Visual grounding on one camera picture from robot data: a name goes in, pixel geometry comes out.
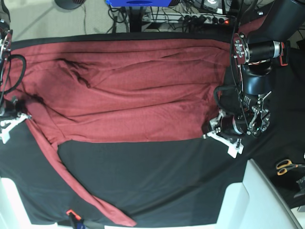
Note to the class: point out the white foam block right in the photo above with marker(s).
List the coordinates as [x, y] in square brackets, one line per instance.
[254, 203]

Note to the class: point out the red long-sleeve T-shirt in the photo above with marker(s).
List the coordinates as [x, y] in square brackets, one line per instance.
[129, 91]

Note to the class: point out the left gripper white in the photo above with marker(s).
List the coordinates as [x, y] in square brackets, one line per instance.
[227, 129]

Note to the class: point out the blue plastic box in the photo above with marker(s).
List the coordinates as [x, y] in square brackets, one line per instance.
[139, 3]

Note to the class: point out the black table stand column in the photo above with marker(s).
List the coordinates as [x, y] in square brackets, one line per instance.
[135, 15]

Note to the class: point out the orange black clamp right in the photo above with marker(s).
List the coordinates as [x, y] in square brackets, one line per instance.
[284, 55]

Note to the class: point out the black table cloth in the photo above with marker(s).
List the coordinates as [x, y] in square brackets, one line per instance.
[160, 184]

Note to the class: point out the white foam block left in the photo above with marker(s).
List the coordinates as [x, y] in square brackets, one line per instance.
[12, 211]

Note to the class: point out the black crumpled bag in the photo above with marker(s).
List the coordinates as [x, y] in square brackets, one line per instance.
[301, 185]

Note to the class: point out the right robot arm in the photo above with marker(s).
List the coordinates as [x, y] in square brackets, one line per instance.
[6, 56]

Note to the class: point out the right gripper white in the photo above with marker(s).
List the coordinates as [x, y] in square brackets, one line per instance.
[12, 113]

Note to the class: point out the orange blue clamp bottom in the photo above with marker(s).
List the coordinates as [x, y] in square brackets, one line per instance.
[75, 220]

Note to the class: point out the white power strip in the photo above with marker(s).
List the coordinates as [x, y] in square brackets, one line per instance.
[208, 18]

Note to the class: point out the yellow-handled scissors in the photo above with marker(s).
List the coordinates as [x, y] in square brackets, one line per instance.
[287, 165]

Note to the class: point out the white foam block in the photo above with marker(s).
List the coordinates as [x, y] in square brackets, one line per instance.
[254, 203]
[12, 211]

